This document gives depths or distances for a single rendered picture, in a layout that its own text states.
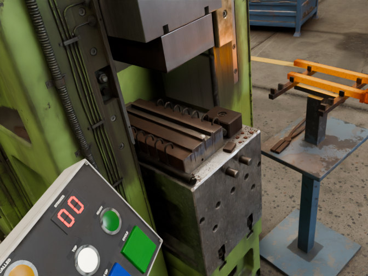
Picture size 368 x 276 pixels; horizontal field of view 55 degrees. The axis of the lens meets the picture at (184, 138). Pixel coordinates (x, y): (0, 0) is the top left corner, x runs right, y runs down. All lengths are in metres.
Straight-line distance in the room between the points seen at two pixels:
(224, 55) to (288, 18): 3.58
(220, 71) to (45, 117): 0.70
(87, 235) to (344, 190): 1.93
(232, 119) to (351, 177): 1.44
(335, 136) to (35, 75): 1.20
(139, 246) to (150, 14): 0.53
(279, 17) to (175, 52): 4.04
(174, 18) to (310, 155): 0.83
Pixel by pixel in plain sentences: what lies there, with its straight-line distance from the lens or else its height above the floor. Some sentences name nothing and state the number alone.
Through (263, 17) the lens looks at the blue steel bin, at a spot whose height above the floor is 0.20.
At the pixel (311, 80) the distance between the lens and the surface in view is 1.45.
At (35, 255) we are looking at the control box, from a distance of 0.69.
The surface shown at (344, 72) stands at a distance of 1.52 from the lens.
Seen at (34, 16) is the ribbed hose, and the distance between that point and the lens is 0.84.
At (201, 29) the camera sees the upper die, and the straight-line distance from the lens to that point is 1.01.
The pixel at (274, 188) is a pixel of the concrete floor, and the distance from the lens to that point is 2.40.
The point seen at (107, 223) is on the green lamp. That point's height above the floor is 1.10.
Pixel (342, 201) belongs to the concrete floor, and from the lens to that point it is 2.37.
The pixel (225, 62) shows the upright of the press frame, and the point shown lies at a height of 1.11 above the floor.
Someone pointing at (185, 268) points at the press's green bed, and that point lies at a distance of 1.50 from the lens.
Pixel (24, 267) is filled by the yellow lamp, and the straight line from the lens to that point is 0.67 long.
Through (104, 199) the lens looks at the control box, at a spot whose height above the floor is 1.12.
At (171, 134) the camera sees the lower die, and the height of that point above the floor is 0.99.
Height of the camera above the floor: 1.63
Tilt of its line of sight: 34 degrees down
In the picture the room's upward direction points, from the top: 9 degrees counter-clockwise
